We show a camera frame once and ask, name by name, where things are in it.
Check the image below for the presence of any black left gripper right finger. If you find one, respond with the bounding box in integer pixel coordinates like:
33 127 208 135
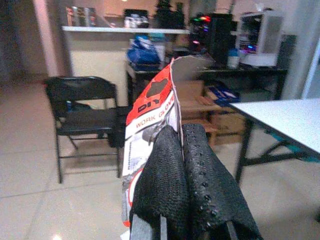
181 123 264 240

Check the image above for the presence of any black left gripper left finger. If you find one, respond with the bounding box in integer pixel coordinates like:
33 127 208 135
129 125 195 240

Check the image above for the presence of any red white work glove package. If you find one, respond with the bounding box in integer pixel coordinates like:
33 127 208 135
121 55 216 229

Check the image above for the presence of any brown cardboard box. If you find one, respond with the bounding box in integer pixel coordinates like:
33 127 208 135
174 79 247 146

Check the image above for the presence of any blue flat box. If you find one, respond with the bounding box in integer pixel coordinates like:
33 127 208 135
207 84 241 102

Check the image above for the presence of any black folding chair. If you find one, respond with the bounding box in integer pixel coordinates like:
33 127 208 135
43 76 126 185

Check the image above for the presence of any black desk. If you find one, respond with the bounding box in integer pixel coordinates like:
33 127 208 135
126 63 288 108

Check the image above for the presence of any white jar with blue lid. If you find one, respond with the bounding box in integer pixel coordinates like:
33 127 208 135
226 48 241 69

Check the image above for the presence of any blue bag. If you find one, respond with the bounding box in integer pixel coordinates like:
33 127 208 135
126 34 162 67

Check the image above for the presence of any white counter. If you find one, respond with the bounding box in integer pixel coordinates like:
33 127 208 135
61 24 191 106

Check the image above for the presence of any black computer tower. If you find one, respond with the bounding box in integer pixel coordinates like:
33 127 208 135
189 13 237 66

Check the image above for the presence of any black tray of bottles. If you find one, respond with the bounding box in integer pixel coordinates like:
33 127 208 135
123 8 150 29

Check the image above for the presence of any dark green plant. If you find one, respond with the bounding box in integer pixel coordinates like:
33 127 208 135
152 0 186 30

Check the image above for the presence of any white computer case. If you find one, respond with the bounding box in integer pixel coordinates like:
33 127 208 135
236 9 285 67

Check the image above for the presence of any row of metal cans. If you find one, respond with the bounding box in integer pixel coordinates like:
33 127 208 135
65 6 97 27

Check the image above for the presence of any grey table with black frame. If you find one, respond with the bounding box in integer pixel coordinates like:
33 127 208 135
228 98 320 186

